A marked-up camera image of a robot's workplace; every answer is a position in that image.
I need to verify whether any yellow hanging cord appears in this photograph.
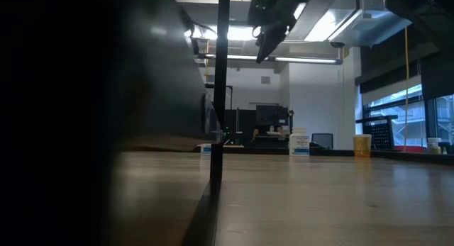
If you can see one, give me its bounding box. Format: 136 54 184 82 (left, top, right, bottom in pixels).
403 26 410 151

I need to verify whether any linear light tube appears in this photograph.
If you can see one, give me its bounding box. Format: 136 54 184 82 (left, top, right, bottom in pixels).
204 53 258 62

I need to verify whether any black background workstation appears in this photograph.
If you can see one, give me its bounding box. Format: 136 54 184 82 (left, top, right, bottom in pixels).
223 104 294 150

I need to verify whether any red flat object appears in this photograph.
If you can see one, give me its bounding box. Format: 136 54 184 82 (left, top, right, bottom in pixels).
394 145 426 153

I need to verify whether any black perforated cart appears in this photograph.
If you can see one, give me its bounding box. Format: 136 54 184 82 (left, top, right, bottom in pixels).
355 114 399 152

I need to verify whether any large window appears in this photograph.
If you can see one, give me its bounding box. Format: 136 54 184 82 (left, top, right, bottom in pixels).
361 83 454 147

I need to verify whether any short light tube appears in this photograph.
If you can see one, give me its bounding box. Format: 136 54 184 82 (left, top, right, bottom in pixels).
272 56 343 65

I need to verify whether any bright ceiling light panel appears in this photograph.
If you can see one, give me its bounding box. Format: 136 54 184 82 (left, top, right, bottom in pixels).
184 24 263 41

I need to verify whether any black aluminium table frame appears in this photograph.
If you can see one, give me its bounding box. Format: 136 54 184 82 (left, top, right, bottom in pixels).
193 143 454 166

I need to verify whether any black window blind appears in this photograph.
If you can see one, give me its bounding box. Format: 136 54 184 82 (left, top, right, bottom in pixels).
420 57 454 100

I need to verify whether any white background bottle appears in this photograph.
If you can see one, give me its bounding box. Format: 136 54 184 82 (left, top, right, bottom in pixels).
426 137 443 155

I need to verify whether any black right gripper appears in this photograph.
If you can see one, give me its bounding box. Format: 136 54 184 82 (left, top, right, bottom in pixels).
248 0 309 65

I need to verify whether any rectangular silver ceiling duct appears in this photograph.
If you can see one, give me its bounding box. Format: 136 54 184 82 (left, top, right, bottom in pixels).
285 0 414 48

